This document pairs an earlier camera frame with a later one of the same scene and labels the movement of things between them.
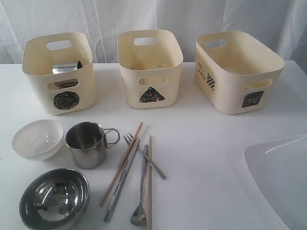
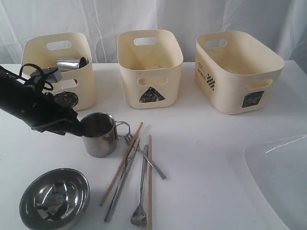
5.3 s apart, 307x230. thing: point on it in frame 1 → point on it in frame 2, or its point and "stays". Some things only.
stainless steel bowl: (56, 200) stays
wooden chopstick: (149, 203) stays
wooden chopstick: (126, 154) stays
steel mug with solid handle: (62, 67) → (71, 63)
